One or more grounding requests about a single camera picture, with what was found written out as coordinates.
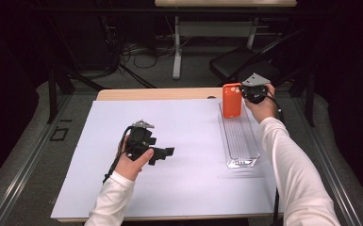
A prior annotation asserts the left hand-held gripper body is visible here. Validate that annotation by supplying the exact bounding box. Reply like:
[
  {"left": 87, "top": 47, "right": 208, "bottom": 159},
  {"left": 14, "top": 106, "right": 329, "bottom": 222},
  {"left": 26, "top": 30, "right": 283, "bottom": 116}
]
[{"left": 125, "top": 120, "right": 167, "bottom": 162}]

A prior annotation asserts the person's left hand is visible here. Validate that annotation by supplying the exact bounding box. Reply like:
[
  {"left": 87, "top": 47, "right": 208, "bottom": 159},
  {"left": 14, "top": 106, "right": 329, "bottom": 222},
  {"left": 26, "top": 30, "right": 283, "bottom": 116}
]
[{"left": 114, "top": 135, "right": 155, "bottom": 183}]

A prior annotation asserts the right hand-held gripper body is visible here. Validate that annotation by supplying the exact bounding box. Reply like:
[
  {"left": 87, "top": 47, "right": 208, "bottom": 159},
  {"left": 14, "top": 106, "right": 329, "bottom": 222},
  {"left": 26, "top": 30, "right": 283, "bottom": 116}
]
[{"left": 240, "top": 73, "right": 272, "bottom": 105}]

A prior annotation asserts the person's right hand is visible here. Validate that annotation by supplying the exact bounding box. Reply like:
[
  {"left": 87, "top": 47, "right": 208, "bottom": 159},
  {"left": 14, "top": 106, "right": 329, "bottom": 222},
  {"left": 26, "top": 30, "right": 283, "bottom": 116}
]
[{"left": 245, "top": 84, "right": 277, "bottom": 124}]

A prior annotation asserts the clear plastic packaging box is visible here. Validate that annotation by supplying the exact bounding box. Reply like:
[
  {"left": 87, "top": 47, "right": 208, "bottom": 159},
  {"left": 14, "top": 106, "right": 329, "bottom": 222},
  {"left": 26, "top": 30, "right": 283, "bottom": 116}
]
[{"left": 218, "top": 102, "right": 261, "bottom": 169}]

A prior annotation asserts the black folding chair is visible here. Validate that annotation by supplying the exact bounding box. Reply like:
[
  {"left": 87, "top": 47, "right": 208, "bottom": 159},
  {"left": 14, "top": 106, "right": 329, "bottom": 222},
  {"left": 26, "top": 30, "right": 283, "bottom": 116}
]
[{"left": 209, "top": 29, "right": 305, "bottom": 95}]

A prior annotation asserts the white board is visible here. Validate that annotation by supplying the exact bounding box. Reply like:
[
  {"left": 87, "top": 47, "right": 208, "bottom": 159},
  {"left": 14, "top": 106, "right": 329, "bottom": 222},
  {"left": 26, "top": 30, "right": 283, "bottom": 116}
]
[{"left": 50, "top": 97, "right": 284, "bottom": 219}]

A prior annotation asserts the orange phone case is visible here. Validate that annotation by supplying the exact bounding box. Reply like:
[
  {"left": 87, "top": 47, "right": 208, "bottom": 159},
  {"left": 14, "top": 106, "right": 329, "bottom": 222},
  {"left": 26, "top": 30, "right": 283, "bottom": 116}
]
[{"left": 222, "top": 82, "right": 243, "bottom": 120}]

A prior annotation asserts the left hand-held gripper cable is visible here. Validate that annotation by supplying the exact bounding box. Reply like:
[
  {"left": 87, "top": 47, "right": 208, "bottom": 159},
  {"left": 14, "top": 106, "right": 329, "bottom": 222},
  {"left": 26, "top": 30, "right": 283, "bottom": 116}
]
[{"left": 102, "top": 125, "right": 135, "bottom": 185}]

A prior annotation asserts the wooden table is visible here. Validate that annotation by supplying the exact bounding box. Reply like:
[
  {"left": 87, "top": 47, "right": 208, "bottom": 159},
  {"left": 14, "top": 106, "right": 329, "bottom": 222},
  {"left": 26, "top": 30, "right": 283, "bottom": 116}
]
[{"left": 56, "top": 87, "right": 284, "bottom": 224}]

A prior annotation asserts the bundle of floor cables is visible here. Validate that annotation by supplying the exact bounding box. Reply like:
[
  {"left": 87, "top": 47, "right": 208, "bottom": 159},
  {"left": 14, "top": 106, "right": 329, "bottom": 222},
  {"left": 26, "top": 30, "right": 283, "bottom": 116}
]
[{"left": 119, "top": 37, "right": 177, "bottom": 70}]

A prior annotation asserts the hand-held gripper cable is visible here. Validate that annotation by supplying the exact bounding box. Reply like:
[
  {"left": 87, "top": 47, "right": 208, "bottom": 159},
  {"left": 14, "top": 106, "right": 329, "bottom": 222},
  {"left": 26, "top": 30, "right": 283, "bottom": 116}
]
[
  {"left": 265, "top": 93, "right": 286, "bottom": 222},
  {"left": 102, "top": 125, "right": 135, "bottom": 185}
]

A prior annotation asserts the black metal stand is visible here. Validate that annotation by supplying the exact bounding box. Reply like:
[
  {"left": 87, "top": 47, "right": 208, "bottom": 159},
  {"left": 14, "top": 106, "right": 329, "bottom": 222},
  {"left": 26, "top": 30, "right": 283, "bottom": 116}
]
[{"left": 46, "top": 62, "right": 107, "bottom": 124}]

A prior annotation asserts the desk with white legs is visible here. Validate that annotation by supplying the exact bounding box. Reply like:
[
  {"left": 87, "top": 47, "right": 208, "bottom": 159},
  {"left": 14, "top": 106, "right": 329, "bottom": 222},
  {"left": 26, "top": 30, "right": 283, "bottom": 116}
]
[{"left": 155, "top": 0, "right": 298, "bottom": 80}]

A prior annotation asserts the right hand-held gripper cable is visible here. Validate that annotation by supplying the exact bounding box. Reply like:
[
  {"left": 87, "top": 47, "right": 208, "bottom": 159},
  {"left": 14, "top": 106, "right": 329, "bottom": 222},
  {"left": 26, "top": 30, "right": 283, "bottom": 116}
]
[{"left": 265, "top": 93, "right": 286, "bottom": 222}]

